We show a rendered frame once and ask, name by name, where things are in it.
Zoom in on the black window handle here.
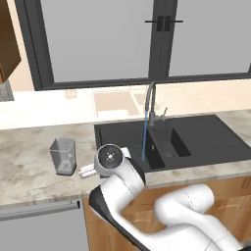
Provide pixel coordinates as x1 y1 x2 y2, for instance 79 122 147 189
144 15 183 32

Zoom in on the dark framed window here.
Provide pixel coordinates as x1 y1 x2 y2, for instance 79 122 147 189
14 0 251 91

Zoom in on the wooden base cupboard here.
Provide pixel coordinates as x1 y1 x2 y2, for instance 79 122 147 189
82 176 251 251

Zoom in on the beige wall outlet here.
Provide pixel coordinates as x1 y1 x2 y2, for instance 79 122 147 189
64 89 78 100

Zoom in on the black kitchen sink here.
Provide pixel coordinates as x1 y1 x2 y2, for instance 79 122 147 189
93 114 251 174

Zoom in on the grey faucet lever handle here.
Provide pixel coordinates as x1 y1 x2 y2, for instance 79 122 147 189
159 106 170 122

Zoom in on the grey dishwasher handle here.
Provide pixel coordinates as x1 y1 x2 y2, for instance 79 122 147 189
0 200 81 223

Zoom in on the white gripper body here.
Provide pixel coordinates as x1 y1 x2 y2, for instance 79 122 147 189
78 164 98 179

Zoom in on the brown wall cupboard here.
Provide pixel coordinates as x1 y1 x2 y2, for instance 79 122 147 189
0 0 23 83

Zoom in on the grey dishwasher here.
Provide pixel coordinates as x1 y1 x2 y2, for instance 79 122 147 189
0 198 90 251

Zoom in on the grey appliance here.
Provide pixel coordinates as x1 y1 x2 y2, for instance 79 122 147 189
0 80 15 103

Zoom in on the blue water stream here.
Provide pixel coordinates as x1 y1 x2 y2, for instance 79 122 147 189
141 102 150 162

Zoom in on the grey sink faucet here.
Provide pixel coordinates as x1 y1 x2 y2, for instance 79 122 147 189
144 80 170 127

